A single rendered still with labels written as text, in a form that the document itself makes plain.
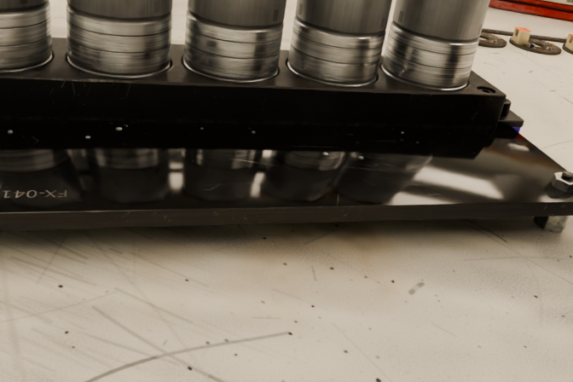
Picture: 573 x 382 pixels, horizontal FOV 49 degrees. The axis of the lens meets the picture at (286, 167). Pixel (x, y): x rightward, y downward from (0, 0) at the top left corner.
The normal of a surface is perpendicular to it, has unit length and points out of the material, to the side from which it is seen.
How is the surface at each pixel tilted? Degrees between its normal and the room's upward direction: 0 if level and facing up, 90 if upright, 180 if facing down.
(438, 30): 90
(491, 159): 0
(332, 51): 90
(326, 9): 90
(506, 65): 0
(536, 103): 0
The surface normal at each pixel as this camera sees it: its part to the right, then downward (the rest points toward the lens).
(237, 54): 0.12, 0.48
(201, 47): -0.54, 0.33
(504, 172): 0.14, -0.88
